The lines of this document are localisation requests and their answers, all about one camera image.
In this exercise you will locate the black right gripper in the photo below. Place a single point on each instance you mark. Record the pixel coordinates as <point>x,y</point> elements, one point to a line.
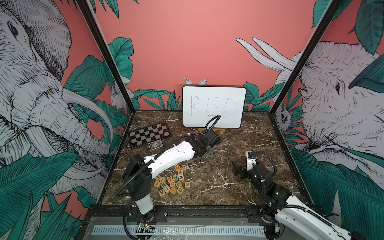
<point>238,167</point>

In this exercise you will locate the wooden block green D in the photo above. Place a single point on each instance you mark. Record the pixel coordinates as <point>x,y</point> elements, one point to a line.
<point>180,190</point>

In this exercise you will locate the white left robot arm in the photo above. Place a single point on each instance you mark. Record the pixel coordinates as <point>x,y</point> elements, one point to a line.
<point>141,170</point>

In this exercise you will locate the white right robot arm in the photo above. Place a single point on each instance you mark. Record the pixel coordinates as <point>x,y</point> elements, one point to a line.
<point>281,207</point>

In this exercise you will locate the wooden easel stand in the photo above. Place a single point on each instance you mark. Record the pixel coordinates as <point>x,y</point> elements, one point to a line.
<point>217,130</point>

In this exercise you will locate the white dry-erase board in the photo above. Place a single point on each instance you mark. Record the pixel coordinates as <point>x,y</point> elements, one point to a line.
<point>202,103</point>

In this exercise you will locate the playing card deck box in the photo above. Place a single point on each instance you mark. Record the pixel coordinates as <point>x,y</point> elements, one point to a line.
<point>158,144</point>

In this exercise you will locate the wooden block brown I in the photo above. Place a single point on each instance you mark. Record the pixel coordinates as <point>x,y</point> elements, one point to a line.
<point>166,189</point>

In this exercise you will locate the black white chessboard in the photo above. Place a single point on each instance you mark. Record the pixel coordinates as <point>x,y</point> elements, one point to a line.
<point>146,135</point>

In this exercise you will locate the wooden block green V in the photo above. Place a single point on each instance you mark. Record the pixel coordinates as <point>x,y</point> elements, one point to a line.
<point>162,193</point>

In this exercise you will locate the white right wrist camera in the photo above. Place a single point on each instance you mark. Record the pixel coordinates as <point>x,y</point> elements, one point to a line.
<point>252,160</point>

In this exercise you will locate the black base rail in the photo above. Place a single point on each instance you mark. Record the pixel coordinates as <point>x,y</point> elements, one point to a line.
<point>164,213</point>

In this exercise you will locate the white slotted cable duct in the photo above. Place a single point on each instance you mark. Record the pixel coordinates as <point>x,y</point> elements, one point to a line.
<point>116,230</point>

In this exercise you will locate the black enclosure frame post right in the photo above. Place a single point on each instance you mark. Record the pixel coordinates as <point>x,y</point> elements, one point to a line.
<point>324,22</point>

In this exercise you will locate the black enclosure frame post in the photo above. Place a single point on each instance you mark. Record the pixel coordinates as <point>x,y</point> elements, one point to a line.
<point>90,18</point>
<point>324,22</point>

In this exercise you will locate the black enclosure frame post left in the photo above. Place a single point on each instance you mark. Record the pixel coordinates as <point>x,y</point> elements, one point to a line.
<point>90,18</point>

